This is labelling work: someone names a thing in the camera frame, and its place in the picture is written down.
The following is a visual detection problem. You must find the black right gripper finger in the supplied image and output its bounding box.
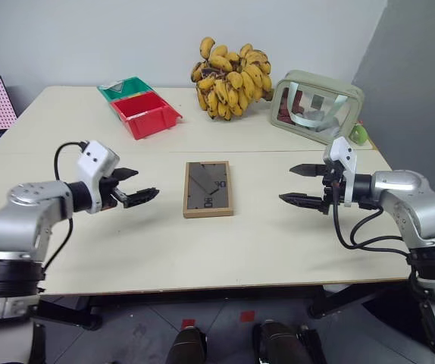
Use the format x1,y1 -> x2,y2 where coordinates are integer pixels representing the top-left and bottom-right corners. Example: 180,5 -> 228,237
289,163 -> 327,178
278,192 -> 329,216

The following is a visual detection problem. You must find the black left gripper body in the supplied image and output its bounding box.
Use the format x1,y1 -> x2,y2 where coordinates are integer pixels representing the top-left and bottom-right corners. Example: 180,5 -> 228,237
99,174 -> 127,211

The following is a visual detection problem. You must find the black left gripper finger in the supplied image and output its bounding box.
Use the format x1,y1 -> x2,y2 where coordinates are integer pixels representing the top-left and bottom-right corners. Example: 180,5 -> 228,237
123,187 -> 161,209
111,167 -> 140,183

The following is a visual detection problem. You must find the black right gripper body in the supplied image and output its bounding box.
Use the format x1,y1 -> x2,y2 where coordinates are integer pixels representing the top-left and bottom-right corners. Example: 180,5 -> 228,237
317,160 -> 346,215

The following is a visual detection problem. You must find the small green plastic object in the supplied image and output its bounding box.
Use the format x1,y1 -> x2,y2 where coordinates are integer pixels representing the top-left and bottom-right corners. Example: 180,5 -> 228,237
349,122 -> 370,146

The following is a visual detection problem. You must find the red plastic storage bin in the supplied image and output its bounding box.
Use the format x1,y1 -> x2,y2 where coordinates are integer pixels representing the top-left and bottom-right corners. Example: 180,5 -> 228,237
110,92 -> 185,142

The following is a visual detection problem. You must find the transparent beige zip pouch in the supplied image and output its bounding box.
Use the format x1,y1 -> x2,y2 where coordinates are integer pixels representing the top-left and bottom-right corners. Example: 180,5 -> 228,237
270,69 -> 366,146

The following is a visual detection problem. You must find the red item inside pouch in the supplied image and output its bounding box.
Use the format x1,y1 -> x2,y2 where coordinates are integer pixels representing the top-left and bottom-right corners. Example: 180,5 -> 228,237
277,87 -> 306,125

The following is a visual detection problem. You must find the green plastic storage bin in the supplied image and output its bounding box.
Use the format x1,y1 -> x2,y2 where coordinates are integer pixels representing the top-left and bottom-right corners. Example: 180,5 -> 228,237
96,76 -> 155,104

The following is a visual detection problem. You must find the black table leg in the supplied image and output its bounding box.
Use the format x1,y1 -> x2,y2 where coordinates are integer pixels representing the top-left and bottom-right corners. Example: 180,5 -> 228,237
307,283 -> 415,320
30,294 -> 105,331

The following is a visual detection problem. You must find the yellow banana bunch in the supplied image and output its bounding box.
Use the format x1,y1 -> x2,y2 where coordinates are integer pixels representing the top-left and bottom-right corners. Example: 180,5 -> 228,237
190,36 -> 276,122

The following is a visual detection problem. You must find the dark rounded shape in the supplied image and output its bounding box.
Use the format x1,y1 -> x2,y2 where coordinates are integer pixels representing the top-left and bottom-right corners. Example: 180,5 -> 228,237
252,319 -> 329,364
165,325 -> 208,364

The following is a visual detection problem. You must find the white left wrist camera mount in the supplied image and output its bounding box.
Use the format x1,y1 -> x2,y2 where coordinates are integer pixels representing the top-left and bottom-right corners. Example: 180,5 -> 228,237
76,140 -> 121,215

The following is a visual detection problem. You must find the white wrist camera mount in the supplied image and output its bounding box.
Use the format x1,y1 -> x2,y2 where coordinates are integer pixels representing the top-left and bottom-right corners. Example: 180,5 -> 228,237
76,140 -> 121,215
323,136 -> 357,208

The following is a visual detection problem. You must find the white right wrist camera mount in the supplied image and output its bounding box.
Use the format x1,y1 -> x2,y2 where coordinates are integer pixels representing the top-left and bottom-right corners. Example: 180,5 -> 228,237
323,136 -> 357,208

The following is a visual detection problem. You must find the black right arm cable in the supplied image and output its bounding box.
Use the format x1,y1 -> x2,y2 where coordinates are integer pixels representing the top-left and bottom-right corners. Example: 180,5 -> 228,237
330,184 -> 415,259

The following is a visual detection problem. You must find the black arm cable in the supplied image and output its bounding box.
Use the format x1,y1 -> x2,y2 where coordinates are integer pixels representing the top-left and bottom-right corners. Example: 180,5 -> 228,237
42,140 -> 90,276
330,184 -> 415,259

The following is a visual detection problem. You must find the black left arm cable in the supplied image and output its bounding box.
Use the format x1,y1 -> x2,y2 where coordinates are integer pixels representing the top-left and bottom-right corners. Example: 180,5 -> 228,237
42,140 -> 90,276

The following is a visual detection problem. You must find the wooden picture frame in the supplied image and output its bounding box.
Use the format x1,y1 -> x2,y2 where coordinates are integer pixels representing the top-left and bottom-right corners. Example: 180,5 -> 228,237
182,160 -> 235,219

